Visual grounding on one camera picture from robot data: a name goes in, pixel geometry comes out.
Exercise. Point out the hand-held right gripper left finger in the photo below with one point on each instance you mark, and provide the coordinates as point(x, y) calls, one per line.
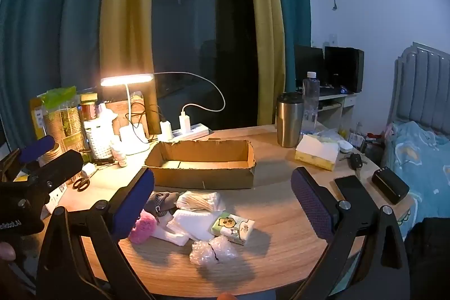
point(135, 205)

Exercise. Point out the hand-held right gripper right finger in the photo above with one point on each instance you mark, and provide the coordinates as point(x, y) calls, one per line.
point(311, 205)

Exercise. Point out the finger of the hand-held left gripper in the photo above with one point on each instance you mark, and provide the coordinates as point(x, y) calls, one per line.
point(59, 168)
point(37, 147)

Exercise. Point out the grey dotted-sole sock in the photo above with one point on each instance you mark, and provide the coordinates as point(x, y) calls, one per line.
point(160, 209)

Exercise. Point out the pink plush toy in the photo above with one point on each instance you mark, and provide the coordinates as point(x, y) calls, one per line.
point(144, 229)

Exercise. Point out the white towel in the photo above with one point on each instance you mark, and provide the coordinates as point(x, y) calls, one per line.
point(191, 222)

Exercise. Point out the bag of cotton swabs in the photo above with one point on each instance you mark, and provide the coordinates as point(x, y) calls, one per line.
point(200, 201)

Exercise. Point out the cardboard box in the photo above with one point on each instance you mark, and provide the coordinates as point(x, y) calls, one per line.
point(204, 177)

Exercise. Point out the clear bubble wrap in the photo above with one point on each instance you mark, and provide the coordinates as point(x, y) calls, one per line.
point(211, 250)

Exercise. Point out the person's left hand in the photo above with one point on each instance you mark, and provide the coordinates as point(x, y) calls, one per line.
point(6, 251)

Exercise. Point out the yellow carton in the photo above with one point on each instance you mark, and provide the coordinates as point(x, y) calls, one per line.
point(36, 119)

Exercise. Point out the green snack packet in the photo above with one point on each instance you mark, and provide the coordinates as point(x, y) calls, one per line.
point(63, 117)

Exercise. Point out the white woven plastic basket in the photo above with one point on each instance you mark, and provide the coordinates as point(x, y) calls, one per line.
point(98, 142)

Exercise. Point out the black phone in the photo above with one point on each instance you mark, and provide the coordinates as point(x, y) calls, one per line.
point(357, 189)

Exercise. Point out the white pill bottle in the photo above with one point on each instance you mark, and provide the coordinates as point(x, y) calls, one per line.
point(122, 157)
point(116, 149)

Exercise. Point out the white foam sheet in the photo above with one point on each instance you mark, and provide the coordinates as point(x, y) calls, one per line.
point(172, 238)

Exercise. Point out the yellow tissue box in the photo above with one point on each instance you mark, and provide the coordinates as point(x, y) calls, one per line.
point(313, 152)

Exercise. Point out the black car key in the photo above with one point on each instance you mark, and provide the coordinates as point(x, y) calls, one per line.
point(355, 161)

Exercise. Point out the jar with yellow lid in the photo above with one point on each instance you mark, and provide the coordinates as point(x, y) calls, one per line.
point(88, 106)

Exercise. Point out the small white case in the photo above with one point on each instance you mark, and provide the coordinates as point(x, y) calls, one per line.
point(345, 146)

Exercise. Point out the white plastic bag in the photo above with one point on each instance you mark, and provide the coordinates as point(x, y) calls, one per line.
point(104, 113)

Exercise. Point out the black speaker box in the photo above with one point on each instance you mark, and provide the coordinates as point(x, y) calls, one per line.
point(390, 184)

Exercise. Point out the brown cardboard envelope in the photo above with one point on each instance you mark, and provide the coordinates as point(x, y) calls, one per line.
point(117, 108)

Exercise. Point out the stainless steel tumbler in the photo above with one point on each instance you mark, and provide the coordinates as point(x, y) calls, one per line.
point(289, 124)

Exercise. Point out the white power strip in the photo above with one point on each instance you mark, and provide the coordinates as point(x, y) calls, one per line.
point(197, 129)

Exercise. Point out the white computer desk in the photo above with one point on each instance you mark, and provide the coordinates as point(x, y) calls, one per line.
point(332, 108)

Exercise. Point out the clear water bottle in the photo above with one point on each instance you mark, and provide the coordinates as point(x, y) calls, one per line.
point(311, 99)

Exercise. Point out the white desk lamp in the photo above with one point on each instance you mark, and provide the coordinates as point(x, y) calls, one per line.
point(126, 80)

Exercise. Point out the blue printed bed sheet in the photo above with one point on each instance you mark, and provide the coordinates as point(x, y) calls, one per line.
point(422, 152)

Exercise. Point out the teal curtain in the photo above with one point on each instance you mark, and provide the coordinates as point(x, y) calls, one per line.
point(52, 22)
point(295, 4)

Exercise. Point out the dark cloth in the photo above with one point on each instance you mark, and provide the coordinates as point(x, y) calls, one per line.
point(429, 257)

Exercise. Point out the black monitor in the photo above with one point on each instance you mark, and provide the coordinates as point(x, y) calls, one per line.
point(344, 68)
point(309, 64)

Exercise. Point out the grey padded headboard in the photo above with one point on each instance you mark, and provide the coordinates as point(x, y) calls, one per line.
point(422, 85)

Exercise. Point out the mustard yellow curtain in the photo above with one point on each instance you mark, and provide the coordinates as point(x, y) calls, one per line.
point(267, 22)
point(126, 4)

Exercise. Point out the dark window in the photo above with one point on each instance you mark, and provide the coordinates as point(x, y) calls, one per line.
point(204, 22)

